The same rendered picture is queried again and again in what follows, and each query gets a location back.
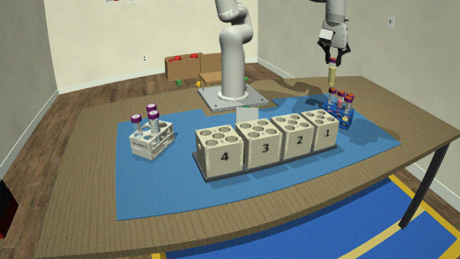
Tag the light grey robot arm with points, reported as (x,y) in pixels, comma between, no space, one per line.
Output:
(233,37)

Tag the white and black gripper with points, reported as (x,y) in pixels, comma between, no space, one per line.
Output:
(340,40)

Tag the blue mat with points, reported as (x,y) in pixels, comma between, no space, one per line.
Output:
(172,183)

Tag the white tube rack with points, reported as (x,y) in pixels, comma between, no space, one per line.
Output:
(149,149)

